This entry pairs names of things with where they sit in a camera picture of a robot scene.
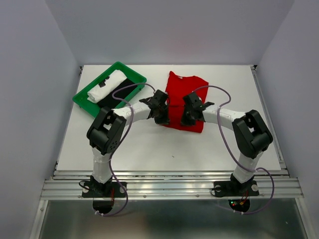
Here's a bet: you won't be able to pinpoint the red t shirt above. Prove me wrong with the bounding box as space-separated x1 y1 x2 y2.
165 71 209 133

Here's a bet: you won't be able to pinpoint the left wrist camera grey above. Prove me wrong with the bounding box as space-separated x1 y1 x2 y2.
139 90 168 109

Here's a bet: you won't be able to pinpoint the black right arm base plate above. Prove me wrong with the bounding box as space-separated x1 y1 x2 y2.
211 180 260 198

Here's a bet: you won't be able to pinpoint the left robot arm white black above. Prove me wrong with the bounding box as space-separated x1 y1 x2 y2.
82 102 169 196

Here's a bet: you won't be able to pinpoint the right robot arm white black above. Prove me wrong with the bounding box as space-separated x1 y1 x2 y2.
181 105 273 194

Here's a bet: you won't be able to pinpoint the black rolled t shirt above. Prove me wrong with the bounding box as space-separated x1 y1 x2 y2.
97 78 140 109

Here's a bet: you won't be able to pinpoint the white rolled t shirt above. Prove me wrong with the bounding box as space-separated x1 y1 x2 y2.
87 70 127 104

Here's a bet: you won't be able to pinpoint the aluminium frame rails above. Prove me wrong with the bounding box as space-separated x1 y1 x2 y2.
29 64 312 239

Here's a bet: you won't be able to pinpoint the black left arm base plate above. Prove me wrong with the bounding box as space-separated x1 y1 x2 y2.
79 180 126 198

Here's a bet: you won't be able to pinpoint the green plastic tray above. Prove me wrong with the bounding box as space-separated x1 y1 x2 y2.
73 62 147 118

